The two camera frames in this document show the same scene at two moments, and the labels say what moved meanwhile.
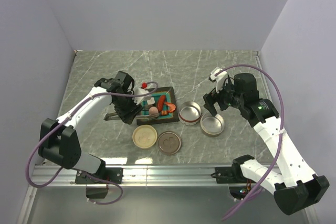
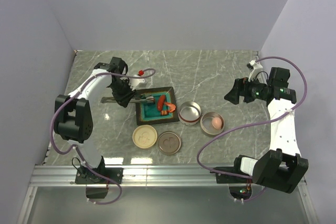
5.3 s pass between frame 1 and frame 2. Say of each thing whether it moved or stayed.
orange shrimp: stayed
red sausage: stayed
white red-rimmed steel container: stayed
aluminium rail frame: stayed
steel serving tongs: moved
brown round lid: stayed
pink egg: moved
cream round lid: stayed
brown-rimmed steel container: stayed
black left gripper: moved
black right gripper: moved
